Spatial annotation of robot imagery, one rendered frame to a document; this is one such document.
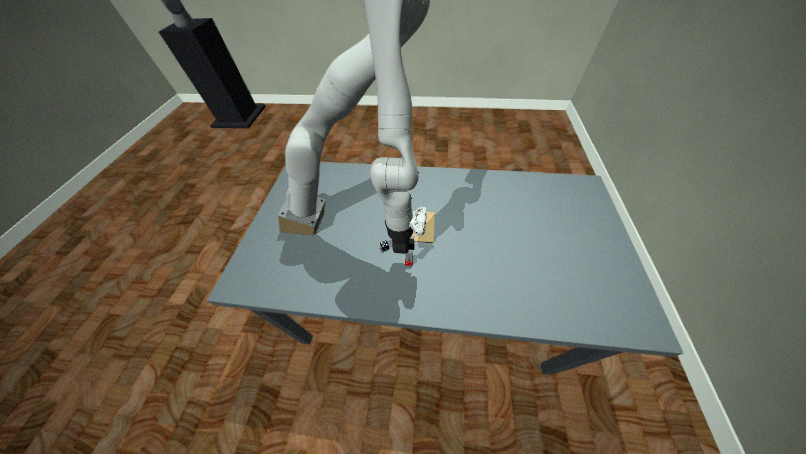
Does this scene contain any tan flat mat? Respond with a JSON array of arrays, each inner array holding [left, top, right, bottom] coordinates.
[[412, 212, 435, 243]]

